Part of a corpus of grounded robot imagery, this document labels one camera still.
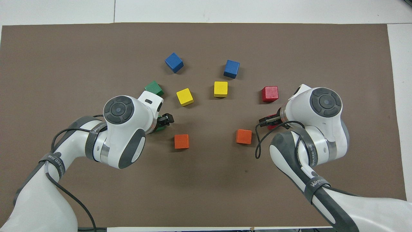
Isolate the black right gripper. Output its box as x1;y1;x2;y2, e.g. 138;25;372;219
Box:
259;113;284;127

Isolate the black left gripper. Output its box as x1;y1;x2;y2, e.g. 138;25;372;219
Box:
157;113;175;128

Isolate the red wooden cube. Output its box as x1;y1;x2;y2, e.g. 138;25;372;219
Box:
267;113;281;130
261;86;279;103

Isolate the green wooden cube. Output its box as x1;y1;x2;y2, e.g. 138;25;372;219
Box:
151;114;167;132
144;81;164;97

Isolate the orange wooden cube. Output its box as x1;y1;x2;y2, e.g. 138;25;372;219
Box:
174;134;190;149
236;129;252;145

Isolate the yellow wooden cube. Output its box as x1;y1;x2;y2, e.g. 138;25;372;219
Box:
214;81;228;98
176;88;194;107

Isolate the blue wooden cube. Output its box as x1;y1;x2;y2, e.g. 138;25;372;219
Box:
165;53;184;73
223;60;240;79

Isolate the brown table mat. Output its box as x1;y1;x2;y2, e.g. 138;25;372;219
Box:
0;23;410;227

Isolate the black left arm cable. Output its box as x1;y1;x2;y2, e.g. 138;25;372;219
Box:
45;114;107;232

